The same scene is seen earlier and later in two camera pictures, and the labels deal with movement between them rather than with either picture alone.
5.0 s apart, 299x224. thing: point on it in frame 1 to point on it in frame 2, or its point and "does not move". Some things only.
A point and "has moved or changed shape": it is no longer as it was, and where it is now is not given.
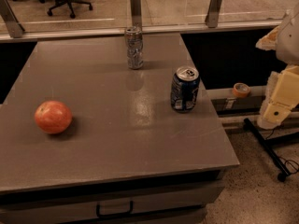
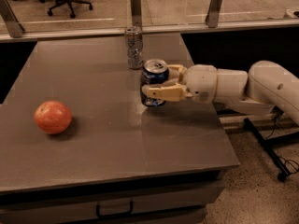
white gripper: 290,42 to 201,81
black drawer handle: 103,216 does not move
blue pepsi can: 184,89 has moved or changed shape
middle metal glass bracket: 135,7 does not move
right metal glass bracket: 212,17 does not move
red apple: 52,117 does not move
